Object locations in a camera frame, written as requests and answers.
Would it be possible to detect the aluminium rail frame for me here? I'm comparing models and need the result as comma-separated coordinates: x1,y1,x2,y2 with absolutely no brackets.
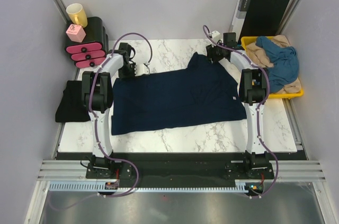
23,96,327,224

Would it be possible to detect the black orange folder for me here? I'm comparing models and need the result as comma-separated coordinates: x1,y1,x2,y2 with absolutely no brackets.
228,0,290,42

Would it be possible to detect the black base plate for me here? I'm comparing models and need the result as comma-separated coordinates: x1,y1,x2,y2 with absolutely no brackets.
86,151,275,189

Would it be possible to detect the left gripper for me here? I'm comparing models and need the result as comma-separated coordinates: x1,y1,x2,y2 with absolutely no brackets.
119,63,139,81

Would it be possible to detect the yellow plastic bin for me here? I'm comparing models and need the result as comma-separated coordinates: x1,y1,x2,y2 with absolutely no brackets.
240,35,304,99

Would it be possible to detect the black pink drawer unit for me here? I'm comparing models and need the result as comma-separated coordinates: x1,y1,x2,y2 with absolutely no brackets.
64,16,109,68

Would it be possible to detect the navy blue t shirt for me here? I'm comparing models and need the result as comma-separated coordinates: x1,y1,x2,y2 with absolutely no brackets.
111,53,246,136

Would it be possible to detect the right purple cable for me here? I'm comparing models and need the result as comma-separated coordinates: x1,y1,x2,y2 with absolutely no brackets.
202,24,280,200

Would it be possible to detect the beige t shirt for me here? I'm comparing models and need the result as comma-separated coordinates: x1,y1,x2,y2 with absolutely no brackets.
246,35,302,95

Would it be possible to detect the left cable duct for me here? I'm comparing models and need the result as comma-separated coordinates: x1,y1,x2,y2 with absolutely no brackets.
49,180,119,192

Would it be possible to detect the yellow mug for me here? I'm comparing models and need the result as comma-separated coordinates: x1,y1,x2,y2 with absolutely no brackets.
66,3,88,28

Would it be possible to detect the folded black t shirt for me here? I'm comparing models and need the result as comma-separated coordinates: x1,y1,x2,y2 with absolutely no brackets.
55,80,90,123

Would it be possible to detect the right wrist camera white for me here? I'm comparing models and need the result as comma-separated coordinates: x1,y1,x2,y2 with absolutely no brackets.
209,31,223,44

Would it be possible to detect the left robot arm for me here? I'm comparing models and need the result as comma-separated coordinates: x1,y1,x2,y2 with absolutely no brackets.
81,42,136,178

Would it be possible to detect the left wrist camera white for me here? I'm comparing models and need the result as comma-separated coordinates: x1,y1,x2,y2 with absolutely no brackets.
135,64,150,77

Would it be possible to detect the purple cable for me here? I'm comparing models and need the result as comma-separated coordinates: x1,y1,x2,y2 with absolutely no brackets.
47,32,153,211
202,24,280,200

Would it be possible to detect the right cable duct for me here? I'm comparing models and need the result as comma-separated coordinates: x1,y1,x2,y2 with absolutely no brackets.
235,180,264,194

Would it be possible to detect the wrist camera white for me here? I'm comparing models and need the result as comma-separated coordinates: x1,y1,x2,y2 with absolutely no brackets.
135,64,150,77
209,31,223,44

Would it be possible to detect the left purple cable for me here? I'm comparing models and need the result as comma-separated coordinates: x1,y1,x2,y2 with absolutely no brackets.
47,32,153,211

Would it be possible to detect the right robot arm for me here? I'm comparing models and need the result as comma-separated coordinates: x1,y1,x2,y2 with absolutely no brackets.
203,25,271,178

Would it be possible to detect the cable duct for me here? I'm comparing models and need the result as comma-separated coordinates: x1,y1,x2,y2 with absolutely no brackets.
235,180,264,194
49,180,119,192

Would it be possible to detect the pink cube box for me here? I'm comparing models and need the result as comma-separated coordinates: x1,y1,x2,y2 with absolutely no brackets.
66,24,86,43

